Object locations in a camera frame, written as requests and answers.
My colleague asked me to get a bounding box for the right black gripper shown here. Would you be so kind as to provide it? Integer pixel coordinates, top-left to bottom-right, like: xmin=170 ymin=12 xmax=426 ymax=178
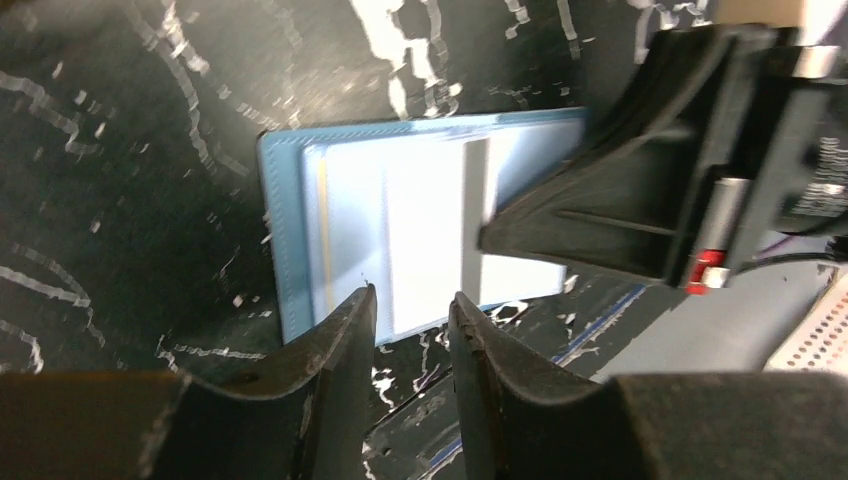
xmin=478 ymin=26 xmax=847 ymax=295

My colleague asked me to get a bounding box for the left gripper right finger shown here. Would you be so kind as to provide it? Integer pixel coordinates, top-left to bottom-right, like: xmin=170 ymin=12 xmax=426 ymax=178
xmin=448 ymin=293 xmax=847 ymax=479

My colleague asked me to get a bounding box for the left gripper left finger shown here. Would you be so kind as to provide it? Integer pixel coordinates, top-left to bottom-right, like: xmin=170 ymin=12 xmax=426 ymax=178
xmin=1 ymin=285 xmax=377 ymax=479

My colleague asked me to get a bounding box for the blue card holder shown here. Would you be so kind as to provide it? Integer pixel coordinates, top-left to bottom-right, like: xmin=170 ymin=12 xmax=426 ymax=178
xmin=257 ymin=108 xmax=585 ymax=345

